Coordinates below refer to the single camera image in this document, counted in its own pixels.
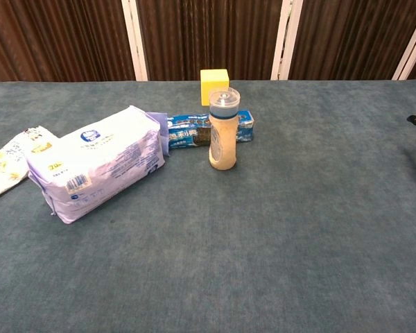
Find white yellow snack bag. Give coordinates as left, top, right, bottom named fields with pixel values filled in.
left=0, top=125, right=59, bottom=200

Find purple white tissue pack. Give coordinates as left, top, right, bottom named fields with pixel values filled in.
left=25, top=105, right=170, bottom=225

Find blue cookie box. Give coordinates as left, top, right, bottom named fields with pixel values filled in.
left=164, top=110, right=257, bottom=150

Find yellow cube block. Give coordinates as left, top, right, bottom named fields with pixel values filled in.
left=200, top=68, right=230, bottom=107

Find beige bottle with clear cap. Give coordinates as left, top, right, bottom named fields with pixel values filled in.
left=208, top=87, right=241, bottom=171

